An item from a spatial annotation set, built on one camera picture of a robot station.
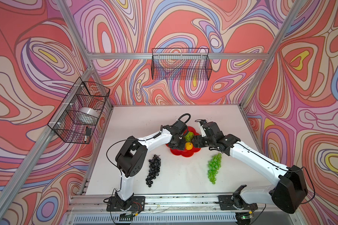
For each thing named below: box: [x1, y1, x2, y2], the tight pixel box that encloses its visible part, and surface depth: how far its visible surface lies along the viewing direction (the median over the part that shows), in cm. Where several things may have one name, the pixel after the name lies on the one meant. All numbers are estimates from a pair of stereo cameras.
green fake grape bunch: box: [207, 152, 223, 185], surface depth 84 cm
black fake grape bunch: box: [145, 154, 162, 188], surface depth 84 cm
